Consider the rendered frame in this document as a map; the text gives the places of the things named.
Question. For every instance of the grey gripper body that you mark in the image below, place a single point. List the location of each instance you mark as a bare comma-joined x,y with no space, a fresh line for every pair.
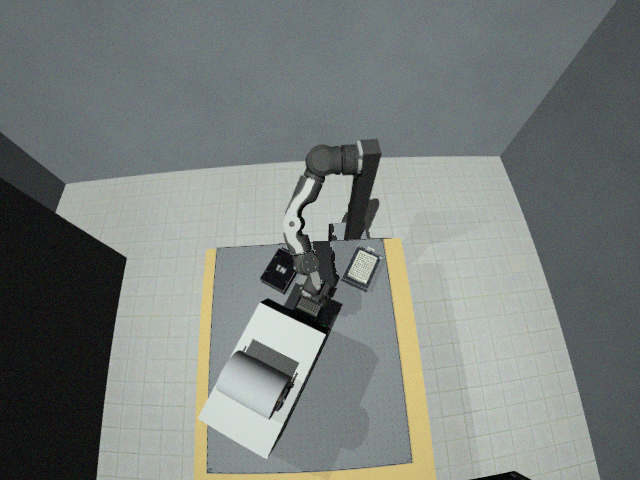
323,293

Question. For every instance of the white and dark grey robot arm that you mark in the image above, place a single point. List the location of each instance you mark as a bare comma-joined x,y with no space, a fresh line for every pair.
322,160

